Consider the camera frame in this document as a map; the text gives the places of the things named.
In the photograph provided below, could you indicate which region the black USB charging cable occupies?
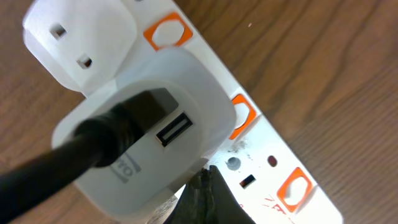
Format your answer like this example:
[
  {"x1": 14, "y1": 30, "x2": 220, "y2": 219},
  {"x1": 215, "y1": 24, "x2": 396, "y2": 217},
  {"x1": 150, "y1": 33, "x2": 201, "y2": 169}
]
[{"x1": 0, "y1": 88, "x2": 180, "y2": 224}]

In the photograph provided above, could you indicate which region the white power strip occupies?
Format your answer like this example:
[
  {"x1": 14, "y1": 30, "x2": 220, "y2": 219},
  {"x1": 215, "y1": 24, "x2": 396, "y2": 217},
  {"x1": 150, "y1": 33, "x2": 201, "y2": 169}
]
[{"x1": 23, "y1": 0, "x2": 343, "y2": 223}]

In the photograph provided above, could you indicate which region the white USB charger adapter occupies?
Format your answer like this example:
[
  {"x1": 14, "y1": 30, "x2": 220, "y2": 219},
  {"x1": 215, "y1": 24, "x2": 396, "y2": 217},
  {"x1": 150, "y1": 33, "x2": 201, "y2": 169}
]
[{"x1": 52, "y1": 48, "x2": 236, "y2": 223}]

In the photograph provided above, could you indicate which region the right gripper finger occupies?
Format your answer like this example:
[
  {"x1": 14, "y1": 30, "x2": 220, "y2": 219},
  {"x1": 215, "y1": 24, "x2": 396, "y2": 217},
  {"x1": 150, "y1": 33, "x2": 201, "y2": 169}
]
[{"x1": 165, "y1": 165, "x2": 254, "y2": 224}]

